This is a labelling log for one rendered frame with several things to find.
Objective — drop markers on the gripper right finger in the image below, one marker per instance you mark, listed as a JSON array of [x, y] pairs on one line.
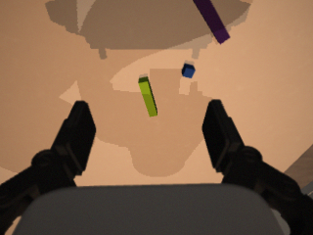
[[245, 167]]

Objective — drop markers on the small blue block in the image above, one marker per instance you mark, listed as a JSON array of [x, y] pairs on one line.
[[188, 70]]

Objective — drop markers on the dark purple rod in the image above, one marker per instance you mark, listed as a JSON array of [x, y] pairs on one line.
[[212, 19]]

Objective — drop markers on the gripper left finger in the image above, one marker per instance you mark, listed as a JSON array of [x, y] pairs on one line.
[[50, 169]]

